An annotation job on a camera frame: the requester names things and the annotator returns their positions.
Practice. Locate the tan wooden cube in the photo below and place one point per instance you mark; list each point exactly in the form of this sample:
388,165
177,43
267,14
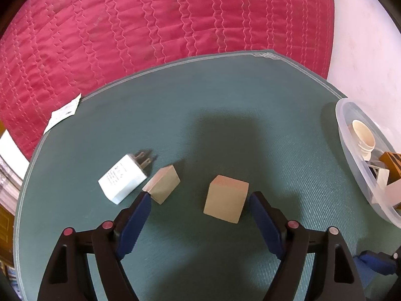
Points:
225,200

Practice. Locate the wooden door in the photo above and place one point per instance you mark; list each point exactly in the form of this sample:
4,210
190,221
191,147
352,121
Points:
4,225

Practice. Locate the row of books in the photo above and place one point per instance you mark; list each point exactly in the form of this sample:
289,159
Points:
7,272

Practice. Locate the white cup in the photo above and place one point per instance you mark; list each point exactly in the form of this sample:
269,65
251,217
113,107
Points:
363,134

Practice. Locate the white paper slip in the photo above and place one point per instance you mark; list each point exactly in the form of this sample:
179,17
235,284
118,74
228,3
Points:
62,113

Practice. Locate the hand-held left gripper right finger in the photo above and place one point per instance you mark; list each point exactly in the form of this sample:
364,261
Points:
266,222

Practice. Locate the white curtain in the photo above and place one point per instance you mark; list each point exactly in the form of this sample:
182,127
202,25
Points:
12,150

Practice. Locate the green mat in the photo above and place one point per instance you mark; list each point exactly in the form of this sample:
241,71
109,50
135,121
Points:
219,116

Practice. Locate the white charger plug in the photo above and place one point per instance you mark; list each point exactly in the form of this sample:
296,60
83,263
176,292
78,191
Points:
122,178

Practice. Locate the white striped triangular block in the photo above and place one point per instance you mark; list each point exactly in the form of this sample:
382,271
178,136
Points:
383,175

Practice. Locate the clear plastic container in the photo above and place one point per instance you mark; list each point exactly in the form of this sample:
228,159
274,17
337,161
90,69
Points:
347,131

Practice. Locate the tan wedge wooden block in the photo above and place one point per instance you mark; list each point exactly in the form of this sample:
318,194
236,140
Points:
163,186

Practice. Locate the red quilted blanket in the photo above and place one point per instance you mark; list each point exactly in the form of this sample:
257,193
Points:
156,22

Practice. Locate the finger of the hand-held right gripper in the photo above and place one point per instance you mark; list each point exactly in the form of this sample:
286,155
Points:
374,261

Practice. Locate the orange striped triangular block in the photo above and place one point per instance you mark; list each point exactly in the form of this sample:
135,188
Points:
391,160

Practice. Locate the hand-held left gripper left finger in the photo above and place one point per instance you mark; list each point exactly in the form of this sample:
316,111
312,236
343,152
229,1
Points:
134,222

